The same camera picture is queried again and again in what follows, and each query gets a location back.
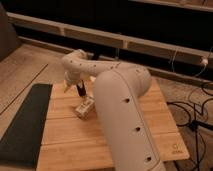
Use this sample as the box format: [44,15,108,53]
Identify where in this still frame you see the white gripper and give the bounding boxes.
[63,70,90,97]

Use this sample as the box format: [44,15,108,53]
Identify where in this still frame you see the white eraser block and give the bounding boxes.
[75,96,94,118]

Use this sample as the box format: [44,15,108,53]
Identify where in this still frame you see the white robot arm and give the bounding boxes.
[62,49,166,171]

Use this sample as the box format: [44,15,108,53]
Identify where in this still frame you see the dark grey floor mat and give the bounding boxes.
[0,84,52,168]

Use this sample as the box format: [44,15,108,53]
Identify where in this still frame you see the white power plug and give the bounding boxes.
[200,58,209,66]

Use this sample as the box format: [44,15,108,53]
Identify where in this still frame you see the white shelf rail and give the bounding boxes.
[7,12,213,68]

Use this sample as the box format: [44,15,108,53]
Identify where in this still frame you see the black floor cables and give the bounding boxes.
[166,81,213,171]

